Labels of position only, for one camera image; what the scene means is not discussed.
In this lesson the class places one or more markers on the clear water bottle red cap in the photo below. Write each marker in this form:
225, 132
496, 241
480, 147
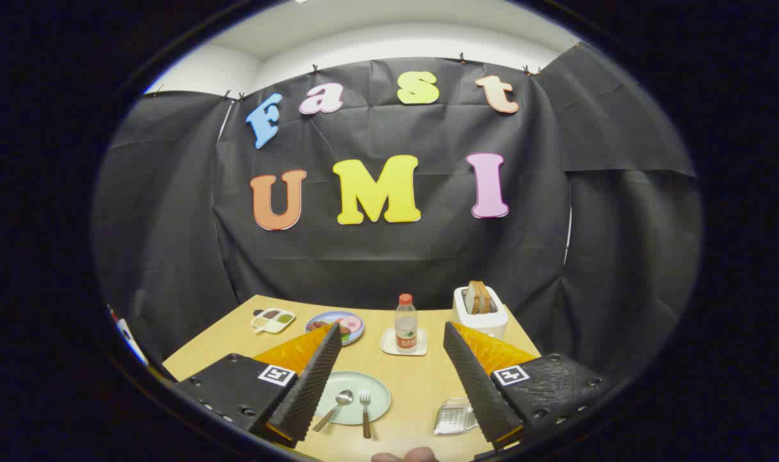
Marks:
406, 324

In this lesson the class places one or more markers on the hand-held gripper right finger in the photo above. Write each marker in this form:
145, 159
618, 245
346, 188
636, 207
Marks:
476, 378

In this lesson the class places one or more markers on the perforated metal drain basket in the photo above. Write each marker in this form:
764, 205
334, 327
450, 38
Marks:
455, 417

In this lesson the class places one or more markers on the white toaster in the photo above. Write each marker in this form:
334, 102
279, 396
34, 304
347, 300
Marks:
489, 322

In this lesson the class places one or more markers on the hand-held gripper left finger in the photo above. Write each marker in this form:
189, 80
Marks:
316, 378

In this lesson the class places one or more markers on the light green plate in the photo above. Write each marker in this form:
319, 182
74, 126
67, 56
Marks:
380, 391

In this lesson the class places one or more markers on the toast bread slice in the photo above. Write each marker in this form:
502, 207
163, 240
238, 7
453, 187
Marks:
469, 300
483, 298

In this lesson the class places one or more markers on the blue plate with food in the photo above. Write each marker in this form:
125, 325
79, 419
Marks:
352, 324

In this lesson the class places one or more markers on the small white divided dish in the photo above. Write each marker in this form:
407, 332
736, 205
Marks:
273, 319

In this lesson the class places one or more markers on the white square coaster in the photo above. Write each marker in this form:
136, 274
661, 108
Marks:
387, 345

